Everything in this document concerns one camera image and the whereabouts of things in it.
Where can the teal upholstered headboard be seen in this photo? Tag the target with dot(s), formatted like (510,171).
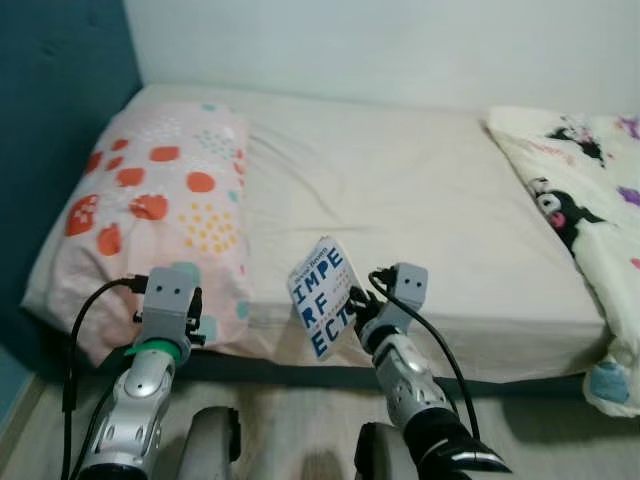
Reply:
(60,120)

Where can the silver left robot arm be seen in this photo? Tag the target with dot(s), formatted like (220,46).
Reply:
(140,400)

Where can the white book with blue letters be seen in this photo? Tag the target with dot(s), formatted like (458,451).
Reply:
(320,300)

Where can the bed with cream sheet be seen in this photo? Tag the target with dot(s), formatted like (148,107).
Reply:
(400,190)

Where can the grey right robot leg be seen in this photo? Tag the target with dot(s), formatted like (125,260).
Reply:
(385,460)

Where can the pink pillow with orange spots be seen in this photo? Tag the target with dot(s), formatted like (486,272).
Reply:
(150,190)

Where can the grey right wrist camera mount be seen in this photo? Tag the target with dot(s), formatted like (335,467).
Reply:
(410,290)

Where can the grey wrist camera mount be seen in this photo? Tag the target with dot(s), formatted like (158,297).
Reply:
(168,295)
(410,290)

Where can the cream cartoon print blanket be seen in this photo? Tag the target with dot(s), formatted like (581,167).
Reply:
(600,270)

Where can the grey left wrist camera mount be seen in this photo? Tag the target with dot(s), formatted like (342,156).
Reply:
(168,295)

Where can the grey left robot leg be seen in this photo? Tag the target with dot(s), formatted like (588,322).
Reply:
(210,445)

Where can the grey robot leg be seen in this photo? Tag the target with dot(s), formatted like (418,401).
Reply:
(385,460)
(210,445)

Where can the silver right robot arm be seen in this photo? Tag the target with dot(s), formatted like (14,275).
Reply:
(410,380)

